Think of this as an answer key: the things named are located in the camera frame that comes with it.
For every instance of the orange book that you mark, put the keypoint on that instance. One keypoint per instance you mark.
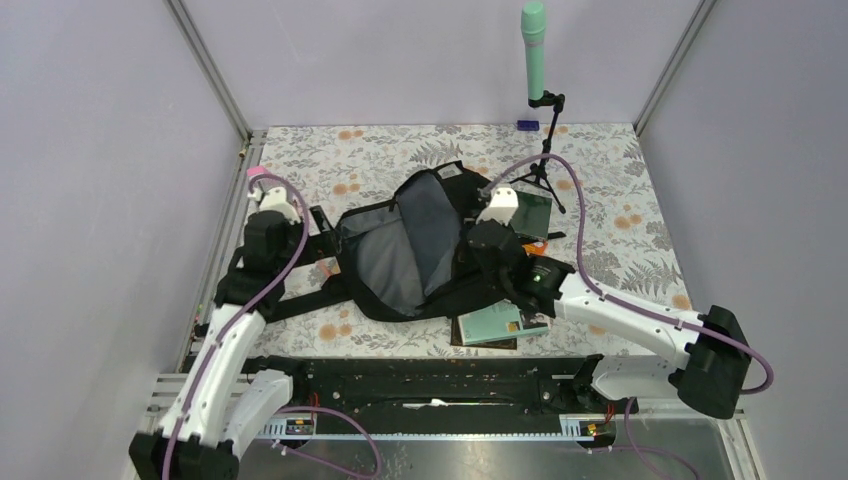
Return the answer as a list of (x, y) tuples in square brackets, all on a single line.
[(536, 248)]

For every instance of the mint green microphone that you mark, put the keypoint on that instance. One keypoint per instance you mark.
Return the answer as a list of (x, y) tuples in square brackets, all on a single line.
[(533, 24)]

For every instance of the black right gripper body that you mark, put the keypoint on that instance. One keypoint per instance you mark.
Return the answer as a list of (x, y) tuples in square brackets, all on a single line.
[(499, 279)]

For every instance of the black microphone tripod stand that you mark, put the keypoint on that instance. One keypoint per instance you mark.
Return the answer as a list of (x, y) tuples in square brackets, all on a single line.
[(537, 175)]

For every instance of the floral table mat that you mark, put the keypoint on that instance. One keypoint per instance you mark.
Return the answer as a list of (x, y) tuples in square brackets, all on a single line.
[(626, 243)]

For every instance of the light teal paperback book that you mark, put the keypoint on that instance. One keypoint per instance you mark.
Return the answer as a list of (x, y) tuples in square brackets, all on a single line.
[(500, 322)]

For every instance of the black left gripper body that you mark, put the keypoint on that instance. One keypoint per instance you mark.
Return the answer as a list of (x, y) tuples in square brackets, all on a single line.
[(293, 233)]

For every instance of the black student backpack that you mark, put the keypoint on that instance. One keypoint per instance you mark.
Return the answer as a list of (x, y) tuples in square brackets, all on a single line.
[(407, 258)]

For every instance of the dark brown book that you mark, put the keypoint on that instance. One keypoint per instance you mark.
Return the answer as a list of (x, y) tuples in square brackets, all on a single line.
[(456, 340)]

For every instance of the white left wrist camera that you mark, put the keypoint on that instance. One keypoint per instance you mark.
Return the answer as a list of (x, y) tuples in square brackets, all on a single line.
[(276, 199)]

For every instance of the small blue block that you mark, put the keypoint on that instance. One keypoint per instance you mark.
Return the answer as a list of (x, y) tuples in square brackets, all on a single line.
[(527, 125)]

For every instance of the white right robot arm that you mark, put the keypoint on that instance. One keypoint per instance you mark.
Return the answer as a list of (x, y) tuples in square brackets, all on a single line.
[(702, 358)]

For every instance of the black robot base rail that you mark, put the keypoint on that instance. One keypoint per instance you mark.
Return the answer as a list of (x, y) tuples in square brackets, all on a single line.
[(447, 396)]

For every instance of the dark green book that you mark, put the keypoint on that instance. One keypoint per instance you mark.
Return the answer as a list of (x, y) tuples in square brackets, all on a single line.
[(532, 218)]

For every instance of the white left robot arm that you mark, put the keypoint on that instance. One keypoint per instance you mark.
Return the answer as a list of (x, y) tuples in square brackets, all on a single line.
[(192, 440)]

